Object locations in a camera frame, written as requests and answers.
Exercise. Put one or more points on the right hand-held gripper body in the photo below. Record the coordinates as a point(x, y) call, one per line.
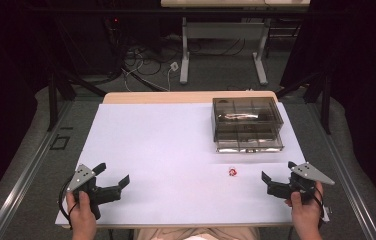
point(309, 173)

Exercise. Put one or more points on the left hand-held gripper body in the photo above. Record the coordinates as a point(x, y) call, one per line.
point(82, 175)

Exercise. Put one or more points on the small red white item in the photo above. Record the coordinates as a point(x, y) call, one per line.
point(232, 172)

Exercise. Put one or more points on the smoky transparent drawer box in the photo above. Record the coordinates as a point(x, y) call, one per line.
point(246, 133)

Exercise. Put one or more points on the person's left hand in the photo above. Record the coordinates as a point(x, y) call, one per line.
point(82, 220)

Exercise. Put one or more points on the person's right hand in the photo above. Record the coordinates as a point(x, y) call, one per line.
point(306, 218)

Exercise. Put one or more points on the white table mat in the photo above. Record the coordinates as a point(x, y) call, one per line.
point(162, 150)

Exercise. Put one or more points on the black metal stand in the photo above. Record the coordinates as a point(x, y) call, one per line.
point(324, 100)
point(56, 100)

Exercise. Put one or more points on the person's beige trousers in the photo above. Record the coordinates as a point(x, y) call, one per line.
point(176, 234)

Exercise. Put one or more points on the white power plug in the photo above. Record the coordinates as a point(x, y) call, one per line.
point(174, 66)

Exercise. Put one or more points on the dark device with red light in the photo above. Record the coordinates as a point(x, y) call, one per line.
point(115, 20)

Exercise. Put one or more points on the metal floor rail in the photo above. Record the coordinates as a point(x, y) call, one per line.
point(26, 176)
point(346, 176)

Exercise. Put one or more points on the white metal desk frame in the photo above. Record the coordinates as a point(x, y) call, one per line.
point(224, 30)

